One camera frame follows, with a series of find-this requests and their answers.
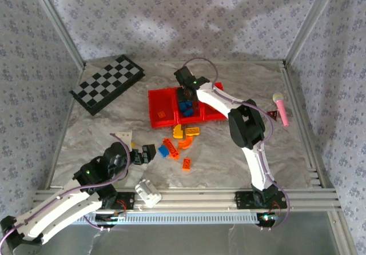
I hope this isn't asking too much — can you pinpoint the aluminium table back rail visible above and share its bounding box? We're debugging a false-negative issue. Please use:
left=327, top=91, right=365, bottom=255
left=84, top=59, right=287, bottom=66

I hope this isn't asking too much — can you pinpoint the grey slotted cable duct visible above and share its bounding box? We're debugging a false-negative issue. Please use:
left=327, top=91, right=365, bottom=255
left=73, top=210, right=265, bottom=225

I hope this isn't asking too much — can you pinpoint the pink toy microphone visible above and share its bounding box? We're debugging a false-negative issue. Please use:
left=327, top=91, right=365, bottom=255
left=272, top=92, right=290, bottom=128

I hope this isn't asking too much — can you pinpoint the orange long lego brick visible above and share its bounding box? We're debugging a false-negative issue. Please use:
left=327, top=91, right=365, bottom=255
left=162, top=138, right=181, bottom=160

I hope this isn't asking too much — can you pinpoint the orange curved lego piece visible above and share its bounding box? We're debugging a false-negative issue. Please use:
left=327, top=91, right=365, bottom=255
left=177, top=136, right=195, bottom=150

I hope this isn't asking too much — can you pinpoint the aluminium frame front rail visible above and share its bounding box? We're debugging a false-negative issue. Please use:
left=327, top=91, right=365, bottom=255
left=33, top=189, right=343, bottom=212

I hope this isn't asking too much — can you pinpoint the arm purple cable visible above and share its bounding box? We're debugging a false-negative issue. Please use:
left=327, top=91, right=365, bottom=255
left=0, top=133, right=132, bottom=252
left=181, top=57, right=291, bottom=233

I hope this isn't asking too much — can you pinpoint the white plastic device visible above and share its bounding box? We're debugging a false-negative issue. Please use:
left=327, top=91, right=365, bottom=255
left=134, top=179, right=162, bottom=208

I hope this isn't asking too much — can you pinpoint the yellow stepped lego brick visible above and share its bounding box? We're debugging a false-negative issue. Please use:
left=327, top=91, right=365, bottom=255
left=172, top=123, right=185, bottom=140

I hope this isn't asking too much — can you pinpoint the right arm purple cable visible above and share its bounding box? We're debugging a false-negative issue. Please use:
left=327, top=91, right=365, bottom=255
left=181, top=57, right=291, bottom=233

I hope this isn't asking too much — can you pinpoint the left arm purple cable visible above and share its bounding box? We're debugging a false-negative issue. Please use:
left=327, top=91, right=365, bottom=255
left=0, top=133, right=132, bottom=252

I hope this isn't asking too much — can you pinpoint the red three-compartment container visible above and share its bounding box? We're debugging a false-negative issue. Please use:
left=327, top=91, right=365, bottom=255
left=148, top=82, right=229, bottom=129

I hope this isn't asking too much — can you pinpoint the black grey folding chessboard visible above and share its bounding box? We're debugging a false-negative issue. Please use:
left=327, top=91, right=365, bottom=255
left=69, top=54, right=145, bottom=117

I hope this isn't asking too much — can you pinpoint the aluminium table side rail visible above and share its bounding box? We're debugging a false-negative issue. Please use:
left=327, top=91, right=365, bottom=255
left=281, top=62, right=325, bottom=189
left=45, top=65, right=86, bottom=190

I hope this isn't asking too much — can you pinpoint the aluminium frame post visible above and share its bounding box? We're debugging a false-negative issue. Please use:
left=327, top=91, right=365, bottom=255
left=284, top=0, right=343, bottom=67
left=27, top=0, right=87, bottom=69

